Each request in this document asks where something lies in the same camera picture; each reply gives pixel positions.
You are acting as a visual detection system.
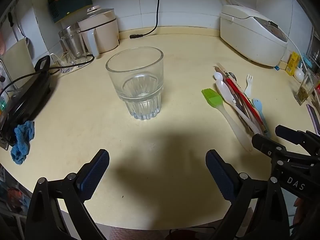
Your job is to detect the speckled beige large spoon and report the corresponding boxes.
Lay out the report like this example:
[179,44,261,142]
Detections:
[215,80,260,134]

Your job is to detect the small white plastic spoon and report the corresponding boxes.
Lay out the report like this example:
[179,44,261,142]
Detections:
[214,72,223,81]

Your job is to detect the wooden handled fork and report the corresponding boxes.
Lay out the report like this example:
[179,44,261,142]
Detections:
[215,65,263,133]

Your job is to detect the disposable chopsticks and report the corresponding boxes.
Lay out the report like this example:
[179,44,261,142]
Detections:
[216,62,251,103]

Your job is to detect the clear glass tumbler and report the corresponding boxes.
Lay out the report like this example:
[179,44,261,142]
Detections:
[106,47,164,120]

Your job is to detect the blue plastic spork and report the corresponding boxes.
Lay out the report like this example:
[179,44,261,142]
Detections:
[253,98,271,139]

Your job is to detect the glass spice jar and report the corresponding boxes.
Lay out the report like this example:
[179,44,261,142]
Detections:
[295,69,319,106]

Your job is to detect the small white teapot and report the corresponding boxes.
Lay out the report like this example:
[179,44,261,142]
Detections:
[293,64,305,83]

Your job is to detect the white plastic spork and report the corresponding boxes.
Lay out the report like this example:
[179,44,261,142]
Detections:
[244,74,253,98]

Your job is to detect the yellow box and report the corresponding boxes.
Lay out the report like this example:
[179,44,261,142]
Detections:
[285,51,300,76]

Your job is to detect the blue cloth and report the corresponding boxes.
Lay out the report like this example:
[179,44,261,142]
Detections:
[10,121,35,165]

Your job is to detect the white rice cooker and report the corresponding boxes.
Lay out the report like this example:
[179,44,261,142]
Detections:
[220,5,288,67]

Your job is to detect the black electric griddle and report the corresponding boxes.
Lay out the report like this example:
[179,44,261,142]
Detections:
[1,56,50,150]

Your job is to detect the white cutting board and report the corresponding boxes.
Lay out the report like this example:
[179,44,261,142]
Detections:
[1,38,35,88]

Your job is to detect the glass jar with metal lid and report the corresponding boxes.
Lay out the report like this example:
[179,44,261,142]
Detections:
[59,23,86,59]

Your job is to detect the beige electric cooker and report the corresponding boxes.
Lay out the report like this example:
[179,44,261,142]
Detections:
[78,5,120,57]

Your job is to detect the dark green knife block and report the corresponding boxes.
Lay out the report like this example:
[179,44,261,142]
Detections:
[48,0,93,23]

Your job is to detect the red handled utensil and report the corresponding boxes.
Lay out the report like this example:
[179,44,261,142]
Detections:
[226,78,265,132]

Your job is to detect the black power cable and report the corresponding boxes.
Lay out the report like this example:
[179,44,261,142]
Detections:
[129,0,161,40]

